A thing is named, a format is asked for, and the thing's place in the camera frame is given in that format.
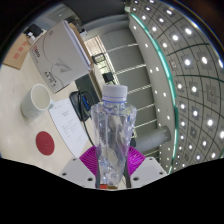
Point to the black desk phone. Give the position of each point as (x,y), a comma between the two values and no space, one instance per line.
(85,103)

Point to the round ceiling lights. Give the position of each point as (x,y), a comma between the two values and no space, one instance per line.
(188,31)

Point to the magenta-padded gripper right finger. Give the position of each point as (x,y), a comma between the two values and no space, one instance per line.
(148,170)

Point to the white copy paper carton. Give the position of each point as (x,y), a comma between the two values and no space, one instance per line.
(56,56)

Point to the clear plastic water bottle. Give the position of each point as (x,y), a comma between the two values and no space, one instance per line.
(113,120)

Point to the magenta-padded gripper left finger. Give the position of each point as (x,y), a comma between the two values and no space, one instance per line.
(75,171)

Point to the white ceramic mug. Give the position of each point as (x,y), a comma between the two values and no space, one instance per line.
(31,108)

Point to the row of black office chairs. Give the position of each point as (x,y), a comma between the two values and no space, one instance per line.
(98,59)

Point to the white printed paper sheet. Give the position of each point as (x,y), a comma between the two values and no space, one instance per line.
(68,125)

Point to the flat round red coaster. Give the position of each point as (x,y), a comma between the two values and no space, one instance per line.
(45,143)

